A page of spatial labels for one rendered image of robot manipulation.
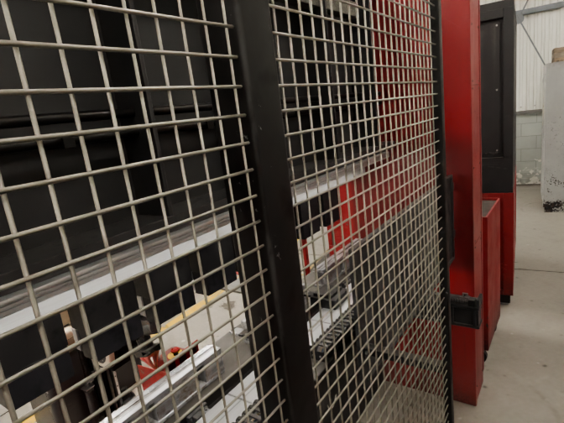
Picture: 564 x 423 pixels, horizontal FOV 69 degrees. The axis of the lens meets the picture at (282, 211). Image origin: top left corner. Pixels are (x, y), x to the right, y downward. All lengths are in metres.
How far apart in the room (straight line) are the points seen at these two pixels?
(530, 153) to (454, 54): 6.21
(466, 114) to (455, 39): 0.35
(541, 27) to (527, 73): 0.70
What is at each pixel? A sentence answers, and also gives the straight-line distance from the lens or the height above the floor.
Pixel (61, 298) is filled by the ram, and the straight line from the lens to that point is 1.11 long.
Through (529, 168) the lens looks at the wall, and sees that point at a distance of 8.36.
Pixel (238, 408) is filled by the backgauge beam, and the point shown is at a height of 0.98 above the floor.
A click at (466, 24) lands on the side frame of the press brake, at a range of 2.21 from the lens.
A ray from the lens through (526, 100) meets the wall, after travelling 8.24.
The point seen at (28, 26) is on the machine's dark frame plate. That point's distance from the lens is 1.04.
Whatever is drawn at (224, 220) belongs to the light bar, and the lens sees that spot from 1.11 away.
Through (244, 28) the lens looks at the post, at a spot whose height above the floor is 1.80.
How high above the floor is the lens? 1.72
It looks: 13 degrees down
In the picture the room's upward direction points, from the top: 7 degrees counter-clockwise
